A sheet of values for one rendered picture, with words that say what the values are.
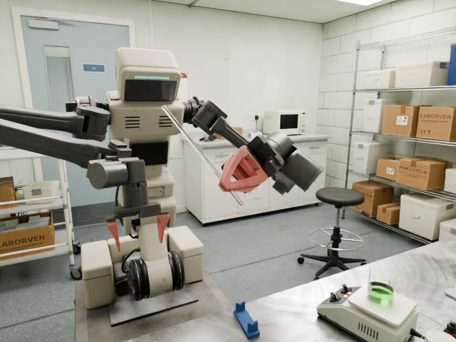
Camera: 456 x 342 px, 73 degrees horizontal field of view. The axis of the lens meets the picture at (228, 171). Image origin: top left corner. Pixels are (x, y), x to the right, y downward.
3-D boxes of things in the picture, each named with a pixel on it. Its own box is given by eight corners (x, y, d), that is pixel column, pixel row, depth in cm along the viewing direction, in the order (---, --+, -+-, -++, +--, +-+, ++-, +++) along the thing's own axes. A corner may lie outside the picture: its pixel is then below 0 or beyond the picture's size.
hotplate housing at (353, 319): (315, 315, 82) (317, 288, 80) (340, 295, 90) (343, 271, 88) (404, 368, 65) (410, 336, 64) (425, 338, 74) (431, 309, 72)
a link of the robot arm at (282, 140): (264, 145, 65) (277, 124, 61) (290, 165, 63) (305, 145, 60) (248, 157, 60) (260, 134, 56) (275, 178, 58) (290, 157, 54)
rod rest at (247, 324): (233, 312, 83) (233, 300, 82) (244, 309, 84) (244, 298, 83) (248, 338, 74) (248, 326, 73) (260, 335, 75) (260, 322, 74)
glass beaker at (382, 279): (389, 313, 70) (393, 280, 68) (360, 301, 74) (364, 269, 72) (398, 300, 75) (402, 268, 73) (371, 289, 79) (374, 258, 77)
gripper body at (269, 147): (243, 195, 55) (262, 180, 61) (281, 166, 49) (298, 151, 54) (220, 167, 56) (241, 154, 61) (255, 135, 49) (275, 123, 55)
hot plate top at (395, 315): (345, 302, 75) (345, 298, 75) (368, 283, 82) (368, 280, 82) (397, 329, 66) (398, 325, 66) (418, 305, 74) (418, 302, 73)
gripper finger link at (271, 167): (226, 212, 48) (255, 186, 55) (255, 191, 43) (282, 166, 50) (199, 178, 48) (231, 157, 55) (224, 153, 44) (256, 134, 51)
